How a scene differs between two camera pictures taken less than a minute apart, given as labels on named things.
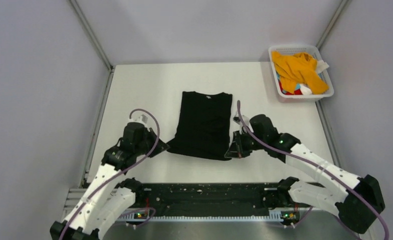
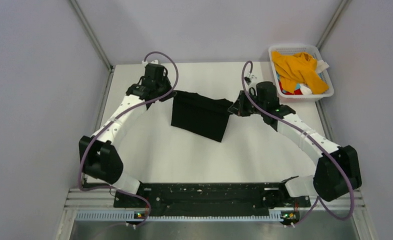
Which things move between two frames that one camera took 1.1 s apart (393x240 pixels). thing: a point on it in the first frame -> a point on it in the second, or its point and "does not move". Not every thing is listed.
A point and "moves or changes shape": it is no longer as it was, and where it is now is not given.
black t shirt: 203,126 moves or changes shape
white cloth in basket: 321,66 does not move
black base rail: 240,199 does not move
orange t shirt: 297,68 does not move
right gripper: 237,149 -> 239,107
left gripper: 161,146 -> 165,79
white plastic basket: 300,73 does not move
